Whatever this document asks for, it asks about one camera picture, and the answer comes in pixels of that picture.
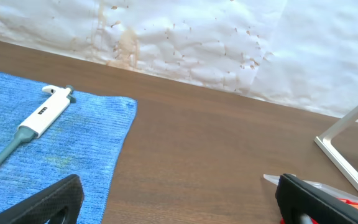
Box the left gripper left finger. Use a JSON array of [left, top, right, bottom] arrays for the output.
[[0, 174, 85, 224]]

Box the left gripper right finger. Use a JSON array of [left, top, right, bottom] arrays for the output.
[[275, 173, 358, 224]]

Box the white and blue stand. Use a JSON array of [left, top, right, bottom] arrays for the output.
[[314, 90, 358, 200]]

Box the blue cloth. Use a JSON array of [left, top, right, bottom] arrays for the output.
[[0, 72, 138, 224]]

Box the white pipette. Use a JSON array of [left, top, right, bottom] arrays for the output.
[[0, 84, 77, 184]]

